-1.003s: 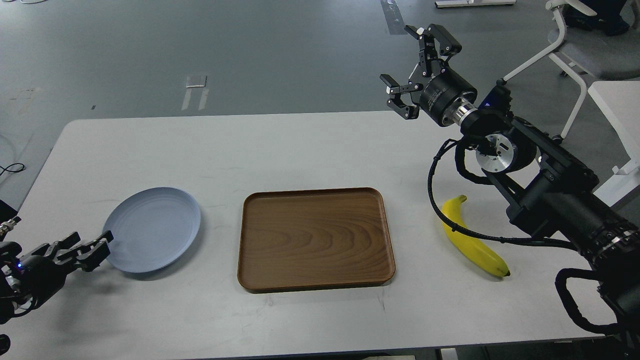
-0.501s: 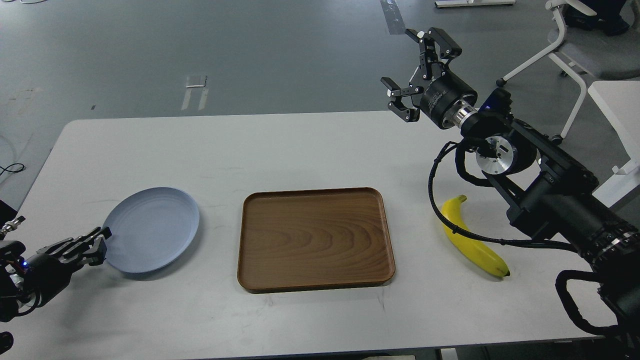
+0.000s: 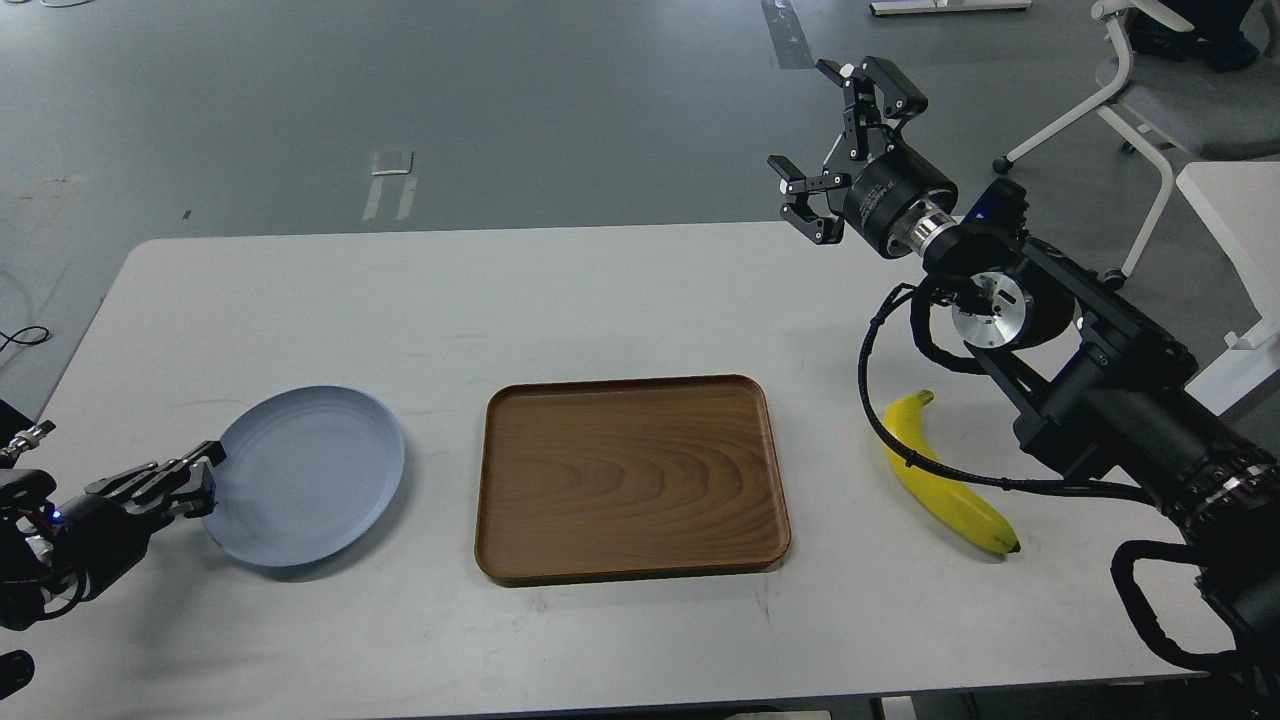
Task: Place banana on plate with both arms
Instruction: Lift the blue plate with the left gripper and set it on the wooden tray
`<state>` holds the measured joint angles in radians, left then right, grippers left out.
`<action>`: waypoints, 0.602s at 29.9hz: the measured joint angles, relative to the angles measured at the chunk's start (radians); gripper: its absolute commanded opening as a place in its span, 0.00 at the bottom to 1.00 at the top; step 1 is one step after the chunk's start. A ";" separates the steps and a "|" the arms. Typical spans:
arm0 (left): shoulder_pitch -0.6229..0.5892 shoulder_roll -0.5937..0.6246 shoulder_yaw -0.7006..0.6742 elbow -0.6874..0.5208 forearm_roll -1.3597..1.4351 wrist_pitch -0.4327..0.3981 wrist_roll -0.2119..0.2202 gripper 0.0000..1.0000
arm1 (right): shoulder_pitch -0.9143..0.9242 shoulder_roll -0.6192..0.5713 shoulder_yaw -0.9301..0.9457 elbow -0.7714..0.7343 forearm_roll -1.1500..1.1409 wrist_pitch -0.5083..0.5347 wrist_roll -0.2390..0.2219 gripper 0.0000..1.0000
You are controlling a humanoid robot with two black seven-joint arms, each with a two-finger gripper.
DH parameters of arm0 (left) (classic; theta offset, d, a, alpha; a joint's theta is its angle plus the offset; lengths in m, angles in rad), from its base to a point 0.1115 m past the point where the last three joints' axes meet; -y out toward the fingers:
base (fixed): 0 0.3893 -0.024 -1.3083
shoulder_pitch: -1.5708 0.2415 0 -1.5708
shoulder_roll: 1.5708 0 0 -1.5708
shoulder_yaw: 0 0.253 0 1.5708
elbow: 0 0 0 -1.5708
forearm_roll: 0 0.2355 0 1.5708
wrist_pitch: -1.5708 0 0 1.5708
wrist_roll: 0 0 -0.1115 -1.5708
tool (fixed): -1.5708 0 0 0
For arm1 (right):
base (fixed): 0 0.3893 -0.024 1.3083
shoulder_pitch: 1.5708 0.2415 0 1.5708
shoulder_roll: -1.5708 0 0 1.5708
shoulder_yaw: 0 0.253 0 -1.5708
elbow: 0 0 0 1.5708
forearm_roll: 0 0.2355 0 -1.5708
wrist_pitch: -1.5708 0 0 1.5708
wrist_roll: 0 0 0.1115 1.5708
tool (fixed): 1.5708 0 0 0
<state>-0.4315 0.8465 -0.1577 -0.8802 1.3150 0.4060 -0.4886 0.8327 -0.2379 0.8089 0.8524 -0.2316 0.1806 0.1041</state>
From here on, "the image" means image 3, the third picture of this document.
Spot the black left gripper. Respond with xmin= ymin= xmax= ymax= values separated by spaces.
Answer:
xmin=44 ymin=439 xmax=227 ymax=601

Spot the yellow banana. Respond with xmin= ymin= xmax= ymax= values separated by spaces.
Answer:
xmin=881 ymin=389 xmax=1021 ymax=556

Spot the white grey office chair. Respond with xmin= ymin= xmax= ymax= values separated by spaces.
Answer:
xmin=992 ymin=1 xmax=1279 ymax=290

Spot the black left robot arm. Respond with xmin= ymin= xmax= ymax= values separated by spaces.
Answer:
xmin=1 ymin=409 xmax=227 ymax=632

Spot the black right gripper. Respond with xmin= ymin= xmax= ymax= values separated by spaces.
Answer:
xmin=767 ymin=56 xmax=957 ymax=259

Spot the white desk base bar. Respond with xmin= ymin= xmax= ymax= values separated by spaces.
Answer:
xmin=868 ymin=0 xmax=1034 ymax=18

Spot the light blue plate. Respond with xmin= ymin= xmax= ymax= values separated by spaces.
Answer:
xmin=204 ymin=386 xmax=406 ymax=569

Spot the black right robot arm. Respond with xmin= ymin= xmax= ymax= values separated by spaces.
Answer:
xmin=768 ymin=56 xmax=1279 ymax=701

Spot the brown wooden tray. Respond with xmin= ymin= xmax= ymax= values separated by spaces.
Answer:
xmin=474 ymin=374 xmax=792 ymax=587

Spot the white side table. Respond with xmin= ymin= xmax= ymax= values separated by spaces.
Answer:
xmin=1175 ymin=160 xmax=1280 ymax=416

